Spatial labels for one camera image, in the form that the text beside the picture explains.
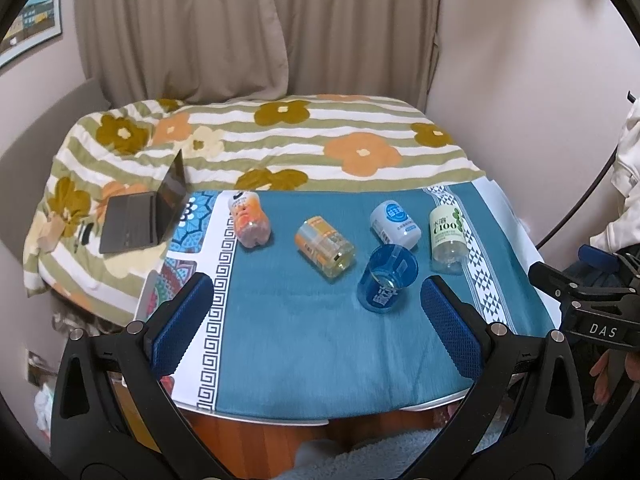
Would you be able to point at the grey laptop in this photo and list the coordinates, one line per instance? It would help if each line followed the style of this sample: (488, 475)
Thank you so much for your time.
(140, 215)

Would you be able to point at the blue transparent cup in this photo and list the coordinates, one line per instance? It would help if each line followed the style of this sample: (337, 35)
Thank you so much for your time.
(387, 280)

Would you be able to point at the small black phone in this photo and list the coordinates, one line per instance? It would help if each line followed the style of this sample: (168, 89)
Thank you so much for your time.
(86, 234)

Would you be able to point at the clear green label bottle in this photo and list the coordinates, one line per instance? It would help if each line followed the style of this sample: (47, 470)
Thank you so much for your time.
(448, 240)

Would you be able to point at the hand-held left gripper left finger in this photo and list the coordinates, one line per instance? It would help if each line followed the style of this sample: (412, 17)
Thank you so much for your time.
(182, 325)

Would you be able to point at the person's right hand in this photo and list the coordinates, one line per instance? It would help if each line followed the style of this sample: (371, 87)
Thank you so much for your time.
(606, 377)

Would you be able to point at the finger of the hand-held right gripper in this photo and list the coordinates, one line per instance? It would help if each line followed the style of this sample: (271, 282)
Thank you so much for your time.
(555, 277)
(597, 256)

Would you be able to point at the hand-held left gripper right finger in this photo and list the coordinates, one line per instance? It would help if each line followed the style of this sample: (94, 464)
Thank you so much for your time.
(452, 330)

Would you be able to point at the wall poster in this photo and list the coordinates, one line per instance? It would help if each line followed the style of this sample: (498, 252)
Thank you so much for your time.
(30, 20)

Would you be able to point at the white garment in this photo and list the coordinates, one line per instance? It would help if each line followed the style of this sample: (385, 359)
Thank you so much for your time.
(627, 160)

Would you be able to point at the grey fluffy rug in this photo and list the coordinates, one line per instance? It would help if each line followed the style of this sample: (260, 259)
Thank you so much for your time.
(360, 457)

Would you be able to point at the floral striped blanket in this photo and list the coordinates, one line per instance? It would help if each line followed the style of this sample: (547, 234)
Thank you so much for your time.
(300, 145)

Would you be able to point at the yellow orange label bottle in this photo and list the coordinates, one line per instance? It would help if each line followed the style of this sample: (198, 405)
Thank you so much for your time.
(324, 246)

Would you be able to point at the white blue label bottle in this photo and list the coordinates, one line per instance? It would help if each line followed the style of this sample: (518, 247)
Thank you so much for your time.
(395, 223)

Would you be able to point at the blue patterned tablecloth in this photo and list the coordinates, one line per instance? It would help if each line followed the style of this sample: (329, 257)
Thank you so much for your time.
(310, 320)

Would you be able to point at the beige curtain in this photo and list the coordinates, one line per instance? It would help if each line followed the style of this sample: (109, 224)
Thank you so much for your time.
(250, 30)

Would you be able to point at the orange drink bottle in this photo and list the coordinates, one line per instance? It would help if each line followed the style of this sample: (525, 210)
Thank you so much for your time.
(249, 222)

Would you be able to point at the grey bed headboard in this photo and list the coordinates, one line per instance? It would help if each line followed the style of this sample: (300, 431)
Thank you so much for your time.
(35, 135)

